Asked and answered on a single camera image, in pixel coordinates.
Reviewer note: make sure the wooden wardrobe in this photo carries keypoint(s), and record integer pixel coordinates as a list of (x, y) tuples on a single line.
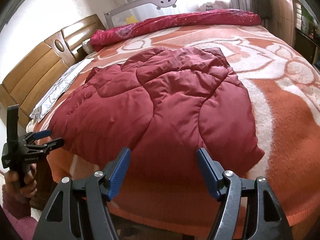
[(278, 17)]

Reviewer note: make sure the wooden headboard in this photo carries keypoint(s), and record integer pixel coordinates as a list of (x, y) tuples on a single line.
[(32, 77)]

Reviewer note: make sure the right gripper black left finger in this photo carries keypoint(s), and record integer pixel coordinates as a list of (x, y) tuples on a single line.
[(77, 209)]

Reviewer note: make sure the dark red padded jacket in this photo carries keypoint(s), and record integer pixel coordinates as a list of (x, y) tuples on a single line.
[(163, 104)]

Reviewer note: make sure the cluttered dark shelf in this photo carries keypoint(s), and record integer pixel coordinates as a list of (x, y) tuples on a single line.
[(306, 34)]

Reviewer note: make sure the person's red sleeve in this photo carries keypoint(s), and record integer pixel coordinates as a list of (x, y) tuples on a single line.
[(16, 220)]

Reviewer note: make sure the magenta rolled quilt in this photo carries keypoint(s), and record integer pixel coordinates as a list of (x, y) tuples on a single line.
[(102, 38)]

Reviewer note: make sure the grey bed guard rail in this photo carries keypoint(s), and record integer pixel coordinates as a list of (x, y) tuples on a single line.
[(140, 10)]

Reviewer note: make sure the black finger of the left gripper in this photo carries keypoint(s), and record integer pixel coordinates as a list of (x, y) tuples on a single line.
[(51, 145)]

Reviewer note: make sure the white pillow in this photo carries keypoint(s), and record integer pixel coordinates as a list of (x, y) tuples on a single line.
[(86, 45)]

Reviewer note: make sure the striped white bed sheet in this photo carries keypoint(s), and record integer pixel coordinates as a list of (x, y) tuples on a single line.
[(58, 88)]

